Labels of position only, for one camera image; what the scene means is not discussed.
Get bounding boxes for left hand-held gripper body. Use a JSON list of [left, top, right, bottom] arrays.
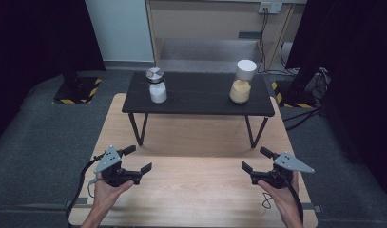
[[92, 144, 143, 188]]

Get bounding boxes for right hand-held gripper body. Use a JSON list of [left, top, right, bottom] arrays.
[[250, 150, 316, 190]]

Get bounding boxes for silver-lidded jar of white powder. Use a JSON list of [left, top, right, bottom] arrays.
[[145, 66, 168, 105]]

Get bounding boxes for white-lidded jar of yellow powder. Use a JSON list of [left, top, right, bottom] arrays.
[[228, 59, 258, 105]]

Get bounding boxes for black shelf with metal legs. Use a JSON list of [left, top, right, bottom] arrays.
[[121, 70, 276, 149]]

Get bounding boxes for person's right hand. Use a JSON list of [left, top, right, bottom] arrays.
[[257, 171, 300, 220]]

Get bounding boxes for person's left hand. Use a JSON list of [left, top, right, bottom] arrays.
[[91, 172, 135, 220]]

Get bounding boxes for black stand base, yellow stripes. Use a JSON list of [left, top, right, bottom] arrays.
[[270, 80, 319, 109], [51, 74, 103, 105]]

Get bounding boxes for dark curtain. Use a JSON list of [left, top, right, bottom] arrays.
[[0, 0, 106, 150], [285, 0, 387, 203]]

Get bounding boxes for white panel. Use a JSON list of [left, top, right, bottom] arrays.
[[84, 0, 156, 63]]

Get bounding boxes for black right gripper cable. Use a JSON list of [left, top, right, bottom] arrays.
[[285, 179, 305, 224]]

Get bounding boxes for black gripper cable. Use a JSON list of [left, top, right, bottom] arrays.
[[285, 179, 305, 224], [65, 152, 107, 228]]

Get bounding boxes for thin black cable loop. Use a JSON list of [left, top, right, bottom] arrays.
[[261, 191, 274, 210]]

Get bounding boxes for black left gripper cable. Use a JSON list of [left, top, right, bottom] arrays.
[[65, 152, 107, 228]]

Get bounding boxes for black cables on floor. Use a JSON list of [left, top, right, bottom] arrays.
[[281, 106, 325, 132]]

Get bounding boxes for grey metal bracket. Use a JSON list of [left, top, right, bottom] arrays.
[[65, 197, 88, 206], [300, 202, 324, 214]]

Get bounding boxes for tangled cable bundle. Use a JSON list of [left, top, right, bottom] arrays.
[[307, 66, 332, 98]]

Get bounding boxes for black socket cables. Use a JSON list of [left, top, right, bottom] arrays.
[[257, 7, 299, 76]]

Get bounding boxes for white wall socket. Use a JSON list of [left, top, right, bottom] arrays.
[[258, 1, 283, 15]]

